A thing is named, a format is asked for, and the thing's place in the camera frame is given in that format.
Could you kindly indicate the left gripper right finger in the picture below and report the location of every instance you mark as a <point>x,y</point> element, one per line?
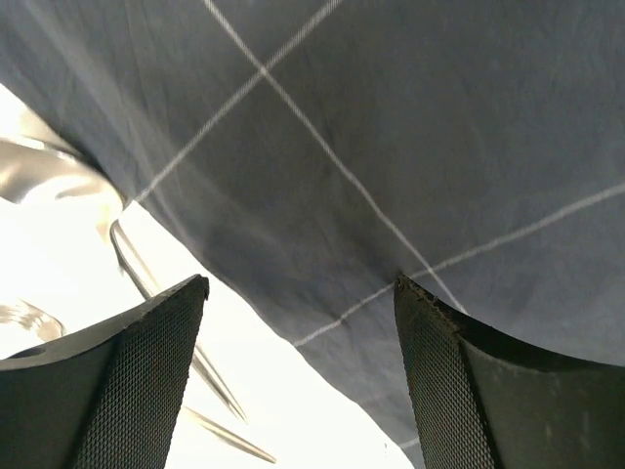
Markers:
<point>484,399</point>

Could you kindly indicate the silver metal fork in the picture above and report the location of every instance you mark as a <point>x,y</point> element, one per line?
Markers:
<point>33,172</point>

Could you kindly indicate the dark grey checked cloth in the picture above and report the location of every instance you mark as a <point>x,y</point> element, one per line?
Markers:
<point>305,153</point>

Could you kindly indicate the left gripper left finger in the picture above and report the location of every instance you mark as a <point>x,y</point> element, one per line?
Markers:
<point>107,396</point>

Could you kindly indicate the silver metal spoon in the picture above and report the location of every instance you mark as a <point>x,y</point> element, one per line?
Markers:
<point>32,320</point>

